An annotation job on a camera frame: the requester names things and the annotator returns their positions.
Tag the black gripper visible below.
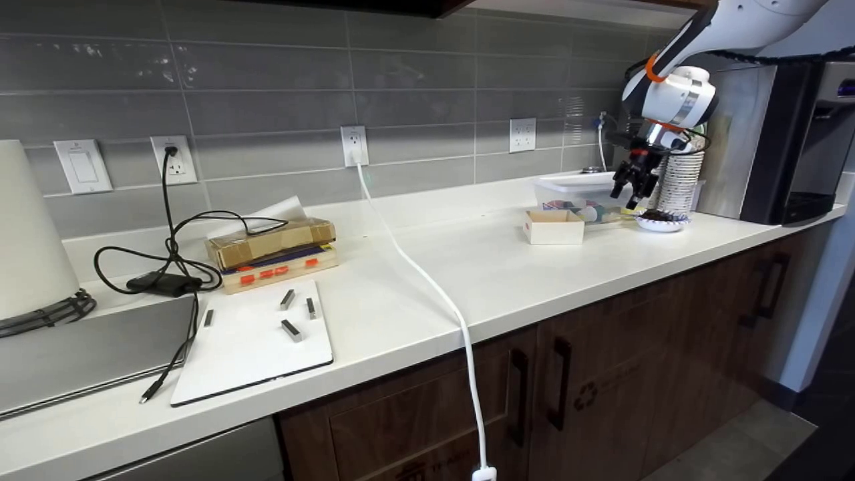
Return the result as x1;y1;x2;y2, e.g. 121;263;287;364
609;120;687;208

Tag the clear plastic storage container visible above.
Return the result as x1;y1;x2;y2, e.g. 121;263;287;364
532;172;625;221

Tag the black and white bowl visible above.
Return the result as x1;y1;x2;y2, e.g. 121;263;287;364
635;208;689;236

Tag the stack of patterned paper cups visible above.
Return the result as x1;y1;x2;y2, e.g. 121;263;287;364
663;144;705;221

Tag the small open wooden box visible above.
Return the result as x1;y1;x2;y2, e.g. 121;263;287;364
522;205;587;249

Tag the black and silver coffee machine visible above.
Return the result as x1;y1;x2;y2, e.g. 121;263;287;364
702;51;855;226

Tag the brown wooden cabinet door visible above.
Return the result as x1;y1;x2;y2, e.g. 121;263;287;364
276;325;543;481
532;275;683;481
675;232;810;424

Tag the white paper sheet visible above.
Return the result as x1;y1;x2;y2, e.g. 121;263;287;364
209;194;309;238

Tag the wooden tray with orange labels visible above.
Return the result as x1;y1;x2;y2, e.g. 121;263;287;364
218;245;343;296

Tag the brown cardboard box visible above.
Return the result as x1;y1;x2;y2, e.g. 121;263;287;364
205;213;339;272

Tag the white flat board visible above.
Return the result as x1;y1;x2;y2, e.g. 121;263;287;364
168;277;337;408

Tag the grey dishwasher front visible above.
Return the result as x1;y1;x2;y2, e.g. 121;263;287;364
89;415;289;481

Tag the steel sink with drainboard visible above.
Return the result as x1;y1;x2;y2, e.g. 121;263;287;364
0;293;200;423

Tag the white paper towel roll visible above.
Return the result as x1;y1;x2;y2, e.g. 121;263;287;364
0;136;82;324

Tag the white wall outlet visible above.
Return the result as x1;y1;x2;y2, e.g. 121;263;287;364
508;117;539;154
339;122;372;169
148;134;200;188

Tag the black cabinet handle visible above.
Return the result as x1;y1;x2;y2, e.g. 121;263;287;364
544;336;574;434
753;252;790;331
506;348;532;450

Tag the white power cable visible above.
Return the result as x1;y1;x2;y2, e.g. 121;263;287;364
352;158;500;481

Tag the black power cable with adapter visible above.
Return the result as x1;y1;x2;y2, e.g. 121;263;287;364
92;144;292;405

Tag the white light switch plate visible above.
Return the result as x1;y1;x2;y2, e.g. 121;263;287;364
52;136;116;194

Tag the black wire towel holder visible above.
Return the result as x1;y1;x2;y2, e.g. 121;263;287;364
0;285;100;339

